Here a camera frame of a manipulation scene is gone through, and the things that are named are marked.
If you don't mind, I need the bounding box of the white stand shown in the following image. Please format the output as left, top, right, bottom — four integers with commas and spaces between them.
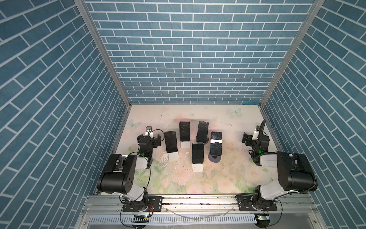
168, 152, 179, 161
192, 163, 204, 172
180, 141, 191, 149

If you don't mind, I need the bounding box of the white stand back middle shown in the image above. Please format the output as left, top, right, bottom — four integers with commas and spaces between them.
180, 141, 191, 149

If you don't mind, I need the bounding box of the black phone on round stand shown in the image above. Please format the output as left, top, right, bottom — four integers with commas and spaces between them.
197, 121, 209, 141

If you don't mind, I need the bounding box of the black phone teal edge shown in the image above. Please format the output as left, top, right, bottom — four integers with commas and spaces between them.
192, 143, 205, 164

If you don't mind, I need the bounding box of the right controller board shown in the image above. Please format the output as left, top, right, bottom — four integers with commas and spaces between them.
254, 214, 270, 229

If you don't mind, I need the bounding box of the left aluminium corner post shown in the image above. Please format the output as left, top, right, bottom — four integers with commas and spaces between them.
74, 0, 131, 109

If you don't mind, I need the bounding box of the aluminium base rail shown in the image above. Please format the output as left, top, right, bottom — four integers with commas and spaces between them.
75, 194, 326, 229

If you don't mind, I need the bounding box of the aluminium corner post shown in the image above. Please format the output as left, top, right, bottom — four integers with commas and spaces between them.
259, 0, 325, 110
74, 0, 131, 109

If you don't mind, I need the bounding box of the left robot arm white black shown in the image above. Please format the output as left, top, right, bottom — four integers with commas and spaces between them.
97, 133, 162, 205

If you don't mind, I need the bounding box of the left controller board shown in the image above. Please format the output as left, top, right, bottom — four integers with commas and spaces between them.
131, 215, 150, 229

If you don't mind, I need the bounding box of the dark round phone stand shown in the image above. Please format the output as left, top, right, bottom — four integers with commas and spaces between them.
195, 136, 209, 144

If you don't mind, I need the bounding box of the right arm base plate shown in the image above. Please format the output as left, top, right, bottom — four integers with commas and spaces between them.
235, 194, 277, 211

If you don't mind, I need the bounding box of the right aluminium corner post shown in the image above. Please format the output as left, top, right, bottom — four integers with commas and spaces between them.
259, 0, 325, 110

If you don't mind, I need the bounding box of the black phone cracked screen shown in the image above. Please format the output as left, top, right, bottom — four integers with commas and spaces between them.
210, 131, 223, 157

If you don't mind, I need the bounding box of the white stand front middle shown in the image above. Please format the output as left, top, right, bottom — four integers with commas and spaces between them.
192, 163, 204, 172

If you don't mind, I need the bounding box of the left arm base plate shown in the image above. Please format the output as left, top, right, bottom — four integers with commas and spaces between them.
122, 196, 163, 212

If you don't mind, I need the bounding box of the white stand far left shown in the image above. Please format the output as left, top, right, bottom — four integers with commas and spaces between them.
168, 152, 179, 161

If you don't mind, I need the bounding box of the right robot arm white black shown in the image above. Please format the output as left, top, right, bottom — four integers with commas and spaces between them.
237, 130, 318, 210

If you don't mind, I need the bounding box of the black phone pink edge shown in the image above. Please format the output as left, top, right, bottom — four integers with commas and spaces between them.
179, 122, 191, 142

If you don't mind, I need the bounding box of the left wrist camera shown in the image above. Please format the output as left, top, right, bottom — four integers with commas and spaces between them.
145, 126, 153, 136

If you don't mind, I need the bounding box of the white vented cable duct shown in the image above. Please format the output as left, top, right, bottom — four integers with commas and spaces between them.
89, 214, 256, 226

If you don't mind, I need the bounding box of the black phone far left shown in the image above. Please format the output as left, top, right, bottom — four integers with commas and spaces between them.
164, 131, 178, 153

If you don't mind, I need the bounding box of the controller board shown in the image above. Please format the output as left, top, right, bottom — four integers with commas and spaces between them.
254, 214, 270, 229
131, 215, 150, 229

